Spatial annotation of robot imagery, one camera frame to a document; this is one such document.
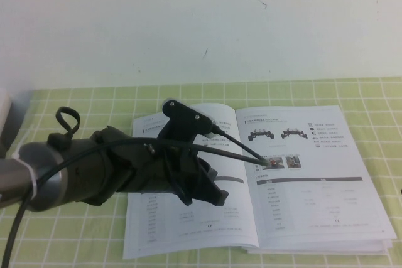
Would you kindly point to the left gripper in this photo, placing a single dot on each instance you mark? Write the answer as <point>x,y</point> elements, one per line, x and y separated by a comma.
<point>141,170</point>

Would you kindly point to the white product manual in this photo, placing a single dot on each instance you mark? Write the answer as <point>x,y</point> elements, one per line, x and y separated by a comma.
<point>298,202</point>

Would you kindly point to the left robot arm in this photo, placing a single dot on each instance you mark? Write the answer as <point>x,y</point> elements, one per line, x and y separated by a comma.
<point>53,196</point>

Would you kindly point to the green white checked tablecloth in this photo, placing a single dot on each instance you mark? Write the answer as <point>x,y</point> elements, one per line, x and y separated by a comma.
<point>361,98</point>

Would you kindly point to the white zip tie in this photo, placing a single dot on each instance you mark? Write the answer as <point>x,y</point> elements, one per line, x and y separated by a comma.
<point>29,170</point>

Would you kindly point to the left black camera bracket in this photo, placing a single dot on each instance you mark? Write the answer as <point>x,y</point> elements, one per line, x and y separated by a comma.
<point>185,120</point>

